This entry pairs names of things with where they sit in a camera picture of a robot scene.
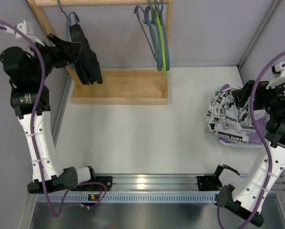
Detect grey wall corner rail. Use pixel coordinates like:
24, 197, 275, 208
52, 73, 72, 145

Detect black trousers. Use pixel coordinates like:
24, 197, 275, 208
69, 24, 103, 85

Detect grey right wall rail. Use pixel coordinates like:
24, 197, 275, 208
237, 0, 283, 70

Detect grey slotted cable duct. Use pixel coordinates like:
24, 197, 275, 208
49, 192, 216, 204

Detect purple shirt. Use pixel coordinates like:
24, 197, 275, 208
218, 95, 267, 145

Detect wooden clothes rack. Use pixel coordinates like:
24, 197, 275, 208
27, 0, 173, 105

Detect blue hanger of newsprint garment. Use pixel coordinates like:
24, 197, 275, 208
134, 5, 159, 62

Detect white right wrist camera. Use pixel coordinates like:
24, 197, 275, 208
266, 62, 285, 89

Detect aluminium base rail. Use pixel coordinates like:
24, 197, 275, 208
27, 173, 285, 192

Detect lime green hanger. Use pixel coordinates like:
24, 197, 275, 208
150, 0, 169, 79

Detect blue hanger of trousers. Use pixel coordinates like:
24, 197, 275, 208
56, 0, 79, 70

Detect black white newsprint garment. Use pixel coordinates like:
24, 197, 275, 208
205, 84, 262, 147

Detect white perforated basket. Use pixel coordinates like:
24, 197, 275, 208
219, 139, 263, 149

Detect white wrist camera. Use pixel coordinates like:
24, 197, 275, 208
4, 20, 45, 46
266, 62, 285, 89

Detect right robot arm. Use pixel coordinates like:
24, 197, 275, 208
216, 82, 285, 229

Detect blue empty hanger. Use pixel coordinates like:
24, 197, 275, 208
155, 0, 170, 75

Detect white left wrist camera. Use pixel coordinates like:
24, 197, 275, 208
4, 20, 45, 46

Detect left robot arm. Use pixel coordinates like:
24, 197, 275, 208
0, 34, 95, 194

